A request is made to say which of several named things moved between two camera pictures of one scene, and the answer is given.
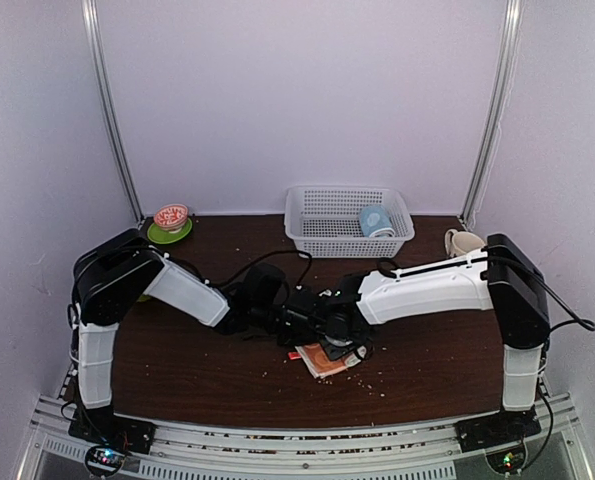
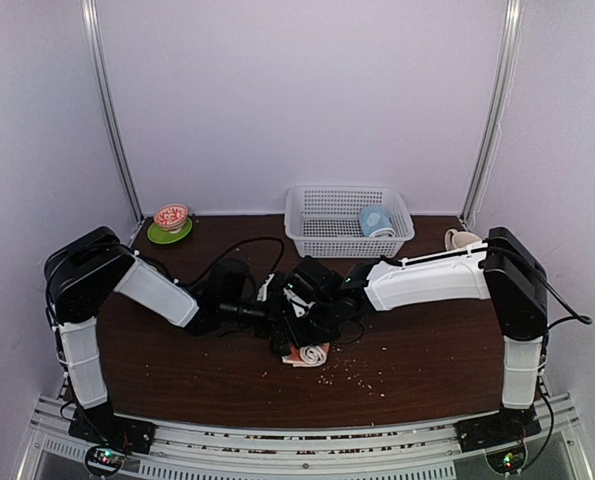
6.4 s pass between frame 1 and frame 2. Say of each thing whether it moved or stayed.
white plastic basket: stayed
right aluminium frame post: stayed
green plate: stayed
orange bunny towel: moved
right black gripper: moved
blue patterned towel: stayed
